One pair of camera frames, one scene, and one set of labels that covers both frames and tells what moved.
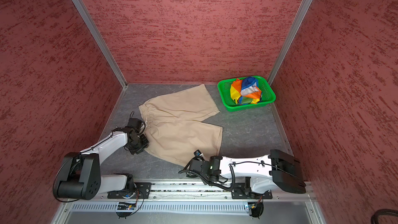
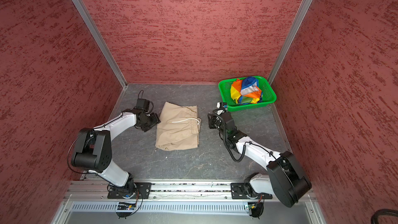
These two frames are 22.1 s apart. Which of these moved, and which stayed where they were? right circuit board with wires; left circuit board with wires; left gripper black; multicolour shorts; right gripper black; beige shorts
Moved: right gripper black; left gripper black; beige shorts
Stayed: multicolour shorts; right circuit board with wires; left circuit board with wires
